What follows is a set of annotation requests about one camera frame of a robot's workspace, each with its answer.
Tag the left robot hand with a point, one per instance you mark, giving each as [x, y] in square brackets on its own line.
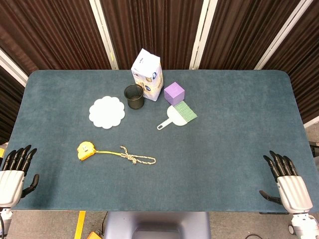
[10, 183]

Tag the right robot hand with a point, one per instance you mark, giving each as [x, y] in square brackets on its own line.
[292, 189]

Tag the yellow tape measure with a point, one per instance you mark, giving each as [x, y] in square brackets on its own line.
[86, 150]

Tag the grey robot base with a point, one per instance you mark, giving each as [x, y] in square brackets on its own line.
[157, 225]

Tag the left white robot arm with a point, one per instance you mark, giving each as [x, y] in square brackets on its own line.
[3, 219]

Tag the orange floor device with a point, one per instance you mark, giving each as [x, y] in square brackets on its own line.
[94, 235]

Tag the white scalloped coaster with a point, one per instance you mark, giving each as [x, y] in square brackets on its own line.
[106, 112]

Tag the white brush green bristles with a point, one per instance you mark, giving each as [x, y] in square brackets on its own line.
[179, 115]

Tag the blue table mat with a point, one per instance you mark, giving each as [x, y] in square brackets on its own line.
[159, 149]

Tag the black mesh pen cup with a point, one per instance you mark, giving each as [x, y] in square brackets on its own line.
[134, 96]

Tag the purple cube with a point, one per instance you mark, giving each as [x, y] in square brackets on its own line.
[174, 93]

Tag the brown folding screen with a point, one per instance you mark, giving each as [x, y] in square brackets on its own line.
[159, 32]

